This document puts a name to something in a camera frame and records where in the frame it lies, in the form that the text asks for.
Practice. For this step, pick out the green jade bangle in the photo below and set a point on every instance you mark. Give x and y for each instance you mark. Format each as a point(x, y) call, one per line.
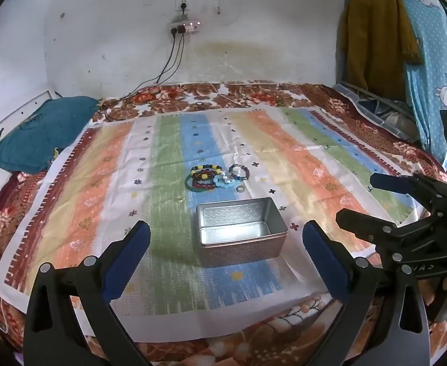
point(188, 183)

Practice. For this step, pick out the mustard brown garment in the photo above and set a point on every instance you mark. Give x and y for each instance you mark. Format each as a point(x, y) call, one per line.
point(375, 38)

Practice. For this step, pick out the striped pastel mat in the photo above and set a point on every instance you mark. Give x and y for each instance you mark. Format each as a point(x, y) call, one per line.
point(132, 183)

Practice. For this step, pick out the blue dotted cartoon cloth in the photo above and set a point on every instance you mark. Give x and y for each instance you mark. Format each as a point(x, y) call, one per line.
point(429, 84)

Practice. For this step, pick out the white power strip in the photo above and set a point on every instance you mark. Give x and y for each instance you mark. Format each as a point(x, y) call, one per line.
point(187, 28)

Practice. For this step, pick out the teal pillow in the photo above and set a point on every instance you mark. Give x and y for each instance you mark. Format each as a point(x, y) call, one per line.
point(40, 133)

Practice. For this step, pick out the silver metal tin box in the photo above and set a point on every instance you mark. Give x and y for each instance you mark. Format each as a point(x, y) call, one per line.
point(242, 249)

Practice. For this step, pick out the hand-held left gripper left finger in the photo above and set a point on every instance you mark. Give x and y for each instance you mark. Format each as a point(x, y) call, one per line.
point(126, 259)

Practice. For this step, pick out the floral brown blanket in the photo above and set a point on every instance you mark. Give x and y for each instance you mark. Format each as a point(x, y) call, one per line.
point(322, 97)

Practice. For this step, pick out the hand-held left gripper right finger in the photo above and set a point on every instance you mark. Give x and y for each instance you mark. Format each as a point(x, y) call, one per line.
point(324, 259)

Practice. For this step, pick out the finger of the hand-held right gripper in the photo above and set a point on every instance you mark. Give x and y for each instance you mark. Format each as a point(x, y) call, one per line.
point(396, 186)
point(364, 225)

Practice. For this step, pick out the white wall socket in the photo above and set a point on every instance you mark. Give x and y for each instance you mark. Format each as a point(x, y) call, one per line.
point(183, 4)

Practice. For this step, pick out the white headboard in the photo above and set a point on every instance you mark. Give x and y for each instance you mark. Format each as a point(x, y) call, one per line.
point(14, 114)

